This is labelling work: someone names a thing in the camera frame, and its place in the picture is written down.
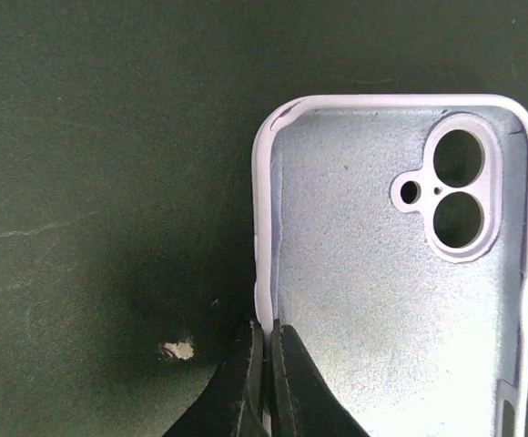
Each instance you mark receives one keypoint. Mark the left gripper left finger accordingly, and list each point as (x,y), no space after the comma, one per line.
(231,404)

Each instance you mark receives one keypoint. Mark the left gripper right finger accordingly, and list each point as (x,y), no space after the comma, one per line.
(302,402)

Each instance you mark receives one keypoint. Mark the lilac phone case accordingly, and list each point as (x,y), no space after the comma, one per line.
(391,232)

